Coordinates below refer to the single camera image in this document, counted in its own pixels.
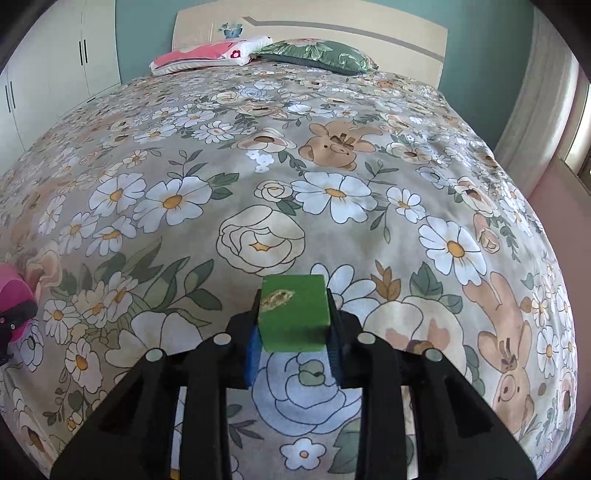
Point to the green toy block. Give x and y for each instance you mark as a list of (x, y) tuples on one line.
[(293, 313)]

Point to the white curtain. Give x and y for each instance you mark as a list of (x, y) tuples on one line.
[(539, 117)]

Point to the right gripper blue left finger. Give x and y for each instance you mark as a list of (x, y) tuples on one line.
[(168, 408)]

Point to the cream bed headboard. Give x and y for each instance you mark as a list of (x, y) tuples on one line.
[(399, 42)]

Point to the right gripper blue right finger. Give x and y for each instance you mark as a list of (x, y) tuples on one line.
[(458, 436)]

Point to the pink cup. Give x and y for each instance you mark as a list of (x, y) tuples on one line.
[(14, 289)]

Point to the white pink pillow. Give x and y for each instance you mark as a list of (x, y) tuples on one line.
[(232, 52)]

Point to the green floral pillow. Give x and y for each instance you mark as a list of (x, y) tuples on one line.
[(333, 56)]

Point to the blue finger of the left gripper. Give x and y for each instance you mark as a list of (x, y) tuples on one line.
[(14, 321)]

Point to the white wardrobe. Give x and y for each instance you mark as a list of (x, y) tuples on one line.
[(67, 58)]

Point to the window with dark frame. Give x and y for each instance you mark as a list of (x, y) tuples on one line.
[(576, 137)]

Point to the floral bedspread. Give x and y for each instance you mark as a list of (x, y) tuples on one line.
[(148, 217)]

